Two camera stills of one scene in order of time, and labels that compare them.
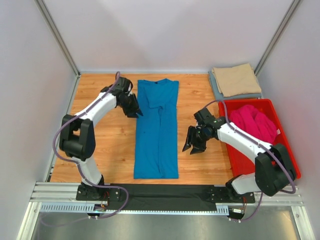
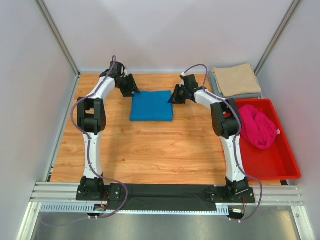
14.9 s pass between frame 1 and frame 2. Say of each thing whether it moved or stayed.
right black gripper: moved
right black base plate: stayed
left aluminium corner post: stayed
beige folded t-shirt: stayed
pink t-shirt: stayed
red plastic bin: stayed
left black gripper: moved
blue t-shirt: moved
